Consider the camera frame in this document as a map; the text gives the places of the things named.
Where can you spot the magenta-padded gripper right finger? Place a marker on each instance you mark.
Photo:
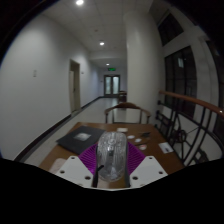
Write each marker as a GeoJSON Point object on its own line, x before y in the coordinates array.
{"type": "Point", "coordinates": [148, 170]}

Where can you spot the dark wooden chair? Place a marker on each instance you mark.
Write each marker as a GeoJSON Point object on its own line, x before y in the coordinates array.
{"type": "Point", "coordinates": [122, 96]}

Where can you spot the white wall switch plate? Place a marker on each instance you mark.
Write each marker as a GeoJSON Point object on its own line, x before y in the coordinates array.
{"type": "Point", "coordinates": [34, 73]}

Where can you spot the open side doorway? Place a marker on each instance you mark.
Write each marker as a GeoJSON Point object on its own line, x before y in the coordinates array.
{"type": "Point", "coordinates": [75, 86]}

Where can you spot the wooden armchair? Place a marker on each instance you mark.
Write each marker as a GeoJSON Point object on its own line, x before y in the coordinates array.
{"type": "Point", "coordinates": [126, 105]}

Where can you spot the small white box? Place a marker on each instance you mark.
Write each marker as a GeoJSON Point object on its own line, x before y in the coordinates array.
{"type": "Point", "coordinates": [122, 130]}

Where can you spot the recessed ceiling lights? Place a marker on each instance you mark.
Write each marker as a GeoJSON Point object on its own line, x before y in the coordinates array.
{"type": "Point", "coordinates": [101, 43]}

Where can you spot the green exit sign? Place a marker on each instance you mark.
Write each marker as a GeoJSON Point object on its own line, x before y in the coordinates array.
{"type": "Point", "coordinates": [112, 69]}

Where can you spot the glass double door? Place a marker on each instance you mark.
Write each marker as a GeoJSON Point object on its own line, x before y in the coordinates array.
{"type": "Point", "coordinates": [111, 85]}

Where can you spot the dark framed window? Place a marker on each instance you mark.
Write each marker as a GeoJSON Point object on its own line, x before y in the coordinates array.
{"type": "Point", "coordinates": [180, 80]}

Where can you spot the dark transom window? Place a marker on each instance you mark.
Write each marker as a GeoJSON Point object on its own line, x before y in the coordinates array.
{"type": "Point", "coordinates": [170, 30]}

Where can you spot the red-printed small sticker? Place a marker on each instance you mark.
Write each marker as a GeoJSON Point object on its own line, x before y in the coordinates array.
{"type": "Point", "coordinates": [143, 147]}

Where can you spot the closed black laptop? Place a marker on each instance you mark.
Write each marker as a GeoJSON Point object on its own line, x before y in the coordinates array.
{"type": "Point", "coordinates": [76, 141]}

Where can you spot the black railing with wooden handrail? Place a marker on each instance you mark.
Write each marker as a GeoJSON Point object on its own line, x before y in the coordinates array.
{"type": "Point", "coordinates": [186, 99]}

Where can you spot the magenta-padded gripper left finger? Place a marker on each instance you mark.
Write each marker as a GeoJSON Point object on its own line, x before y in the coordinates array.
{"type": "Point", "coordinates": [71, 170]}

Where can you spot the small paper sticker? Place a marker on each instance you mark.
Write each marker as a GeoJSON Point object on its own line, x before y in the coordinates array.
{"type": "Point", "coordinates": [138, 140]}
{"type": "Point", "coordinates": [131, 136]}

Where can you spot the transparent grey computer mouse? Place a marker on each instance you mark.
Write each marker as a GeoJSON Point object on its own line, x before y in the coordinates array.
{"type": "Point", "coordinates": [112, 156]}

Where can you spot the white paper sheet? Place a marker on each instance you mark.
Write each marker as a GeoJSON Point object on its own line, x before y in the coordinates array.
{"type": "Point", "coordinates": [166, 147]}

